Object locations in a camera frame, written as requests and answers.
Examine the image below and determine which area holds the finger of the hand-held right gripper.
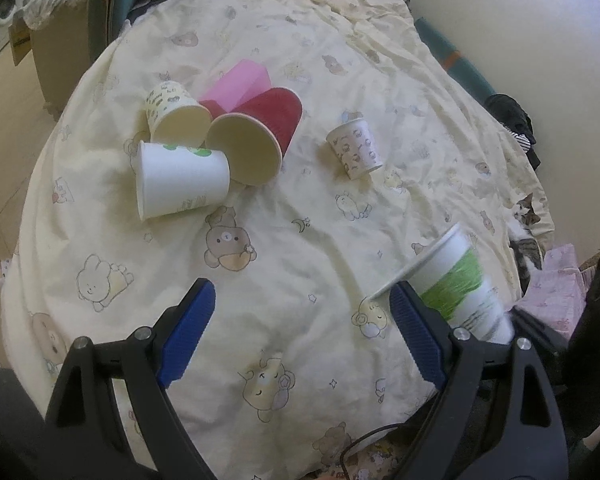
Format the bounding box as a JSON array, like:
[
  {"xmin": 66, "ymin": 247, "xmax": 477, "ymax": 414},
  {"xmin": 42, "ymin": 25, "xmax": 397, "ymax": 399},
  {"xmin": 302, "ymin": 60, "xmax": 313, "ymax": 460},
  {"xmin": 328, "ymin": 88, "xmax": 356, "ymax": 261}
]
[{"xmin": 511, "ymin": 307, "xmax": 570, "ymax": 361}]

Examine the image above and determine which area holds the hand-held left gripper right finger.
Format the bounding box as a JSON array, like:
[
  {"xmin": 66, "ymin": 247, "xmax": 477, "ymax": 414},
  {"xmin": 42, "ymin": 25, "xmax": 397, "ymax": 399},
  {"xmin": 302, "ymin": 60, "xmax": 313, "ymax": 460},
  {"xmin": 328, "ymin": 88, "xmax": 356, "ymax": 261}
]
[{"xmin": 389, "ymin": 281, "xmax": 572, "ymax": 480}]

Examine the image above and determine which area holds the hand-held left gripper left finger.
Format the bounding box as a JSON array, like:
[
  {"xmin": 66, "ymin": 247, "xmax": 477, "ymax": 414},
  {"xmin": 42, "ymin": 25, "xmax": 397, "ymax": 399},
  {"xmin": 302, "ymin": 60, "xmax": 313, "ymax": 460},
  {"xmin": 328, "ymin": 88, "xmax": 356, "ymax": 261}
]
[{"xmin": 45, "ymin": 277, "xmax": 217, "ymax": 480}]

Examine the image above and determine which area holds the white cup with green band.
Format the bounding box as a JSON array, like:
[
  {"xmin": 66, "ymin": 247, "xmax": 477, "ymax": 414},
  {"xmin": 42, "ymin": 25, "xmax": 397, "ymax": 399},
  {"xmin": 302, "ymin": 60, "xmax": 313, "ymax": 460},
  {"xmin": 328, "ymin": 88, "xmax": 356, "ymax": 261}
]
[{"xmin": 374, "ymin": 222, "xmax": 514, "ymax": 346}]

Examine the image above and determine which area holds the white cup with green dots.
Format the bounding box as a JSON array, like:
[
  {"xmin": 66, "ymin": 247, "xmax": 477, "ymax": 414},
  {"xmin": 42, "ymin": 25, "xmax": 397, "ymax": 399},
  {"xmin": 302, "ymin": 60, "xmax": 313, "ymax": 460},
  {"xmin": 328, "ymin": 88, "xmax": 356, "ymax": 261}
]
[{"xmin": 136, "ymin": 141, "xmax": 231, "ymax": 221}]

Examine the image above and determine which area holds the small white patterned cup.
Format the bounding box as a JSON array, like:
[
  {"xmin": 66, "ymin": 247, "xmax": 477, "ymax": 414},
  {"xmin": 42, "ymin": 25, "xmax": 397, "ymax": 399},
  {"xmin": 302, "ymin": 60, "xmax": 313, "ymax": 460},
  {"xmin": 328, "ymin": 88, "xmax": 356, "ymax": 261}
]
[{"xmin": 326, "ymin": 117, "xmax": 385, "ymax": 181}]

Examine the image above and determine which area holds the red paper cup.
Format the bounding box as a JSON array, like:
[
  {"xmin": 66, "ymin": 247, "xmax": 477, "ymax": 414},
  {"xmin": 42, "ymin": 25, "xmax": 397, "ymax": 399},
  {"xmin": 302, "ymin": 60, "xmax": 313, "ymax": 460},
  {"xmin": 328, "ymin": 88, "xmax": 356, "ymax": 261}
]
[{"xmin": 205, "ymin": 87, "xmax": 303, "ymax": 187}]

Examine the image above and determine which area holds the cream patterned paper cup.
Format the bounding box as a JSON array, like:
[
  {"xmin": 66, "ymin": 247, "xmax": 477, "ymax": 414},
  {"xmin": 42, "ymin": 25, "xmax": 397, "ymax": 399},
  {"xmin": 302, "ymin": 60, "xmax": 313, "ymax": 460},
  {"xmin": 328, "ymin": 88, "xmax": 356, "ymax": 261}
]
[{"xmin": 145, "ymin": 80, "xmax": 214, "ymax": 150}]

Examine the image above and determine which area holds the pink printed cloth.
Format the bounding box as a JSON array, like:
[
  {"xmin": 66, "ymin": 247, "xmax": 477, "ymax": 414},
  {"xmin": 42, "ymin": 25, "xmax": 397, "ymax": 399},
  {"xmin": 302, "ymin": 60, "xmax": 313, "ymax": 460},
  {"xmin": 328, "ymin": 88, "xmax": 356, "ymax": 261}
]
[{"xmin": 522, "ymin": 243, "xmax": 600, "ymax": 338}]

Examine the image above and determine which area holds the tabby cat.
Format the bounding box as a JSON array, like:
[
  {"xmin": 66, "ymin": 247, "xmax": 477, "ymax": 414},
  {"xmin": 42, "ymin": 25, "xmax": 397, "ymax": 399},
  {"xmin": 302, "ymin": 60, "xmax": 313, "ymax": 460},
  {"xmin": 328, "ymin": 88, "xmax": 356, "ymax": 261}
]
[{"xmin": 508, "ymin": 194, "xmax": 547, "ymax": 286}]

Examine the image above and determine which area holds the cream bear print blanket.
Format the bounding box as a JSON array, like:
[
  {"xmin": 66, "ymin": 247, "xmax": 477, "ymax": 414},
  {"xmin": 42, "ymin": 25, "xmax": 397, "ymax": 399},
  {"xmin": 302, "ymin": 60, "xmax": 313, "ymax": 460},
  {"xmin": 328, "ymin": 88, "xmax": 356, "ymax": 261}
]
[{"xmin": 0, "ymin": 0, "xmax": 556, "ymax": 480}]

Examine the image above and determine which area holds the dark clothing pile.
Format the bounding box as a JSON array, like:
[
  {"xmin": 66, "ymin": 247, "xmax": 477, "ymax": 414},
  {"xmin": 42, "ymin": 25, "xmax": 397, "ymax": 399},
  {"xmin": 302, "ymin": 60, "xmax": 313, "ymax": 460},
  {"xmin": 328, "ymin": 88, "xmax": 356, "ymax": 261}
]
[{"xmin": 485, "ymin": 93, "xmax": 537, "ymax": 172}]

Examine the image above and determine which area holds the pink box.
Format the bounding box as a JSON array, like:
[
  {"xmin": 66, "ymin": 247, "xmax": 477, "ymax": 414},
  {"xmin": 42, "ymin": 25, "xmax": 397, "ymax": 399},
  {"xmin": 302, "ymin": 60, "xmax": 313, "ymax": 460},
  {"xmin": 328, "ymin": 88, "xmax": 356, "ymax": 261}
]
[{"xmin": 199, "ymin": 59, "xmax": 274, "ymax": 112}]

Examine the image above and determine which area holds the teal rolled mat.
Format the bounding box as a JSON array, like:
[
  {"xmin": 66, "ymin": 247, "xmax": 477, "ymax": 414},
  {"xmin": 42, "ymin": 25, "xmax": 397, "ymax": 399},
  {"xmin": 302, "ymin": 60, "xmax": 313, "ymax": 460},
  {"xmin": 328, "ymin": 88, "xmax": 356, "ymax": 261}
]
[{"xmin": 413, "ymin": 17, "xmax": 497, "ymax": 107}]

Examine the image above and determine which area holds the beige fabric covered basket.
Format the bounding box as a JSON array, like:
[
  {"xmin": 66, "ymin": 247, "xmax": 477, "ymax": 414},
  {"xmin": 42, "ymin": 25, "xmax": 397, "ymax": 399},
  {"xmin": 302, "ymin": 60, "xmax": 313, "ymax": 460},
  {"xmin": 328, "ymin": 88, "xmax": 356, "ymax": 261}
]
[{"xmin": 24, "ymin": 0, "xmax": 92, "ymax": 118}]

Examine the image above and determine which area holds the cardboard box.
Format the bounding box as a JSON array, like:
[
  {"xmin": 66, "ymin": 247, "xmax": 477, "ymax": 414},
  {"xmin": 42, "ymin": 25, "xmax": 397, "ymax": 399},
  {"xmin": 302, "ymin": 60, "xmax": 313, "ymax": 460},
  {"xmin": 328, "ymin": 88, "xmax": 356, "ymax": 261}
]
[{"xmin": 9, "ymin": 19, "xmax": 34, "ymax": 66}]

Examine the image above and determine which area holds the dark green cloth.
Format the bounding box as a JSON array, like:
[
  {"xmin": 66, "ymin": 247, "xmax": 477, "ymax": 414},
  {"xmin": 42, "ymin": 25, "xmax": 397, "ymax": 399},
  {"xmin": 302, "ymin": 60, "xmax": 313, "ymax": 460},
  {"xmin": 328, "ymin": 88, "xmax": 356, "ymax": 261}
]
[{"xmin": 87, "ymin": 0, "xmax": 153, "ymax": 58}]

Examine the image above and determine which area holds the black cable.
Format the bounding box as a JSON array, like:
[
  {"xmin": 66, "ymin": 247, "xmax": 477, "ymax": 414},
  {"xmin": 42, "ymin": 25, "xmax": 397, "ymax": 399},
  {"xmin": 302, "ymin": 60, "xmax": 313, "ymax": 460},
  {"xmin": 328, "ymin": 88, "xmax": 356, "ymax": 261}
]
[{"xmin": 340, "ymin": 424, "xmax": 417, "ymax": 480}]

